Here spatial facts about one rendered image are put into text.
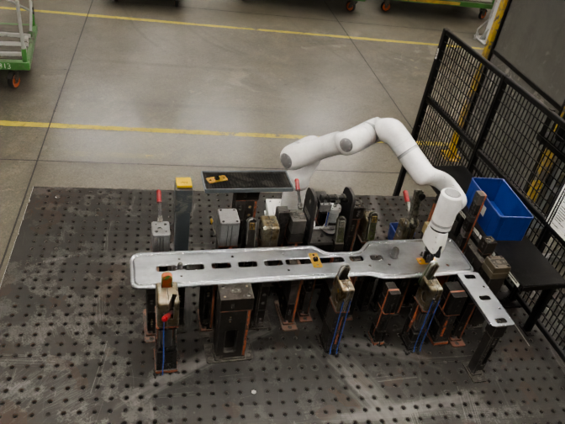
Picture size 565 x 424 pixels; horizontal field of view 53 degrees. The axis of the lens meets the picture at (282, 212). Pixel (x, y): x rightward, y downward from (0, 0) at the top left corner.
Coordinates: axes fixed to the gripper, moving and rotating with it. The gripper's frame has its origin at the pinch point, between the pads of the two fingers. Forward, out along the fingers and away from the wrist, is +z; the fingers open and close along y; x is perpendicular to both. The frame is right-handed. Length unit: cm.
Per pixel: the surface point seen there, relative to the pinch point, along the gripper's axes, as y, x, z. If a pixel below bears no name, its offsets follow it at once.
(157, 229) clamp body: -21, -107, -2
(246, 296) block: 15, -78, 0
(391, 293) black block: 14.6, -21.4, 4.4
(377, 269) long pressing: 2.2, -22.8, 3.4
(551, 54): -167, 164, -26
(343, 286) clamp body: 14.6, -42.2, -1.0
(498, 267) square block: 11.5, 25.3, -2.4
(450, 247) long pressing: -8.6, 15.6, 3.6
